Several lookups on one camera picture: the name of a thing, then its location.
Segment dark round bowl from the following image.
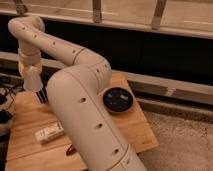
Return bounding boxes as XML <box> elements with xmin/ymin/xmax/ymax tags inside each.
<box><xmin>102</xmin><ymin>87</ymin><xmax>134</xmax><ymax>113</ymax></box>

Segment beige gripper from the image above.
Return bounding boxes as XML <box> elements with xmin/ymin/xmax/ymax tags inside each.
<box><xmin>18</xmin><ymin>62</ymin><xmax>43</xmax><ymax>92</ymax></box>

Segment red brown pocket knife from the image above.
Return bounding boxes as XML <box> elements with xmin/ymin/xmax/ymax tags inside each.
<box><xmin>66</xmin><ymin>144</ymin><xmax>77</xmax><ymax>156</ymax></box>

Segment black cables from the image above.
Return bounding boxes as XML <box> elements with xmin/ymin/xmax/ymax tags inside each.
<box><xmin>0</xmin><ymin>76</ymin><xmax>21</xmax><ymax>126</ymax></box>

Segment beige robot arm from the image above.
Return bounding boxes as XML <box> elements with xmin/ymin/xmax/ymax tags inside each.
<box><xmin>8</xmin><ymin>16</ymin><xmax>147</xmax><ymax>171</ymax></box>

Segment white plastic bottle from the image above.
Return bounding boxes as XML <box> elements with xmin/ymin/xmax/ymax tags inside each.
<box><xmin>35</xmin><ymin>122</ymin><xmax>64</xmax><ymax>144</ymax></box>

